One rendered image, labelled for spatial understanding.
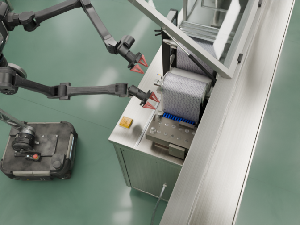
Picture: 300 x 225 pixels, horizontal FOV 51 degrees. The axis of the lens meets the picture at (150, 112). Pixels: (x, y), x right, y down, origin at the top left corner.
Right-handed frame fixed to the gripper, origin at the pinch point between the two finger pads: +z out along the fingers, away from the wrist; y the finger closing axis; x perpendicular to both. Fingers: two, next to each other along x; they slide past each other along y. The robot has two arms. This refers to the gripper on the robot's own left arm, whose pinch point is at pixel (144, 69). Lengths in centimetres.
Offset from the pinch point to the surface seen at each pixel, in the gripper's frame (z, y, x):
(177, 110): 31.8, 6.6, -1.7
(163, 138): 34.5, 24.9, -8.3
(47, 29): -75, -130, -230
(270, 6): 36, -63, 48
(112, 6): -30, -202, -191
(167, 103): 24.7, 6.6, -2.9
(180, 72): 18.9, -11.6, 6.2
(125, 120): 16.8, 15.7, -36.5
